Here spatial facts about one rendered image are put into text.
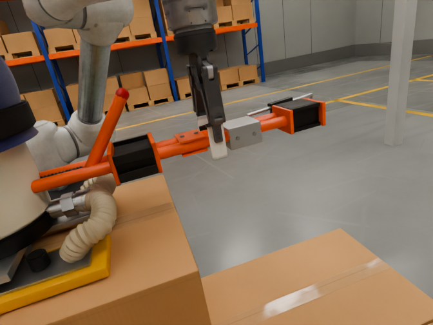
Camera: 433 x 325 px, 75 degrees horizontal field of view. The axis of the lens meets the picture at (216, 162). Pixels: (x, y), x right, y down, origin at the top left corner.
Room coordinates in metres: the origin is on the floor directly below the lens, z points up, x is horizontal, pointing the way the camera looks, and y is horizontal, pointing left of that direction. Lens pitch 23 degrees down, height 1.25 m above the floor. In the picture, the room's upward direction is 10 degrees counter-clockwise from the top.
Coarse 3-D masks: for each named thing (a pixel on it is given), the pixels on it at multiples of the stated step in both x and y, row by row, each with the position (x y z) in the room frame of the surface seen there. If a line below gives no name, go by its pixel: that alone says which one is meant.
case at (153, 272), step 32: (128, 192) 0.64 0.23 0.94; (160, 192) 0.61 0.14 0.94; (128, 224) 0.49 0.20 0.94; (160, 224) 0.47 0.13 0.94; (128, 256) 0.39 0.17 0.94; (160, 256) 0.38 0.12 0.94; (192, 256) 0.36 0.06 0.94; (96, 288) 0.33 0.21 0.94; (128, 288) 0.32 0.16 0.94; (160, 288) 0.32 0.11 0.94; (192, 288) 0.33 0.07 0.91; (0, 320) 0.30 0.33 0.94; (32, 320) 0.29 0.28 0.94; (64, 320) 0.28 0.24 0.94; (96, 320) 0.29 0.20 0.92; (128, 320) 0.30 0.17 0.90; (160, 320) 0.31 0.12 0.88; (192, 320) 0.32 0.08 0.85
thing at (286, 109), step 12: (276, 108) 0.59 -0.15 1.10; (288, 108) 0.56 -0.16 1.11; (300, 108) 0.56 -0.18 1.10; (312, 108) 0.57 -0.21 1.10; (324, 108) 0.56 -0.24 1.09; (288, 120) 0.55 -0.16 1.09; (300, 120) 0.56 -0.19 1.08; (312, 120) 0.57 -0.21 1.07; (324, 120) 0.56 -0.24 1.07; (288, 132) 0.55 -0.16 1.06
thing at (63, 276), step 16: (32, 256) 0.36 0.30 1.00; (48, 256) 0.37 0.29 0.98; (96, 256) 0.37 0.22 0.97; (16, 272) 0.36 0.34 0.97; (32, 272) 0.36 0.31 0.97; (48, 272) 0.35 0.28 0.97; (64, 272) 0.34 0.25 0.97; (80, 272) 0.34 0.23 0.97; (96, 272) 0.34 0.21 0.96; (0, 288) 0.33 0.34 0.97; (16, 288) 0.33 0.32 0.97; (32, 288) 0.33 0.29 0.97; (48, 288) 0.32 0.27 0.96; (64, 288) 0.33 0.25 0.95; (0, 304) 0.31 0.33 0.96; (16, 304) 0.31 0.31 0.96
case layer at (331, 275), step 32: (288, 256) 0.76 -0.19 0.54; (320, 256) 0.74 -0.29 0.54; (352, 256) 0.71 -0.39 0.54; (224, 288) 0.67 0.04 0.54; (256, 288) 0.65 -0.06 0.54; (288, 288) 0.63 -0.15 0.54; (320, 288) 0.61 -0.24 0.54; (352, 288) 0.59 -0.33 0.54; (384, 288) 0.57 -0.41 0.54; (416, 288) 0.56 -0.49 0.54; (224, 320) 0.56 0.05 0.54; (256, 320) 0.54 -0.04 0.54; (288, 320) 0.53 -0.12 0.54; (320, 320) 0.51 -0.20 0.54; (352, 320) 0.50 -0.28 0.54; (384, 320) 0.48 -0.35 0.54; (416, 320) 0.47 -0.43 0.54
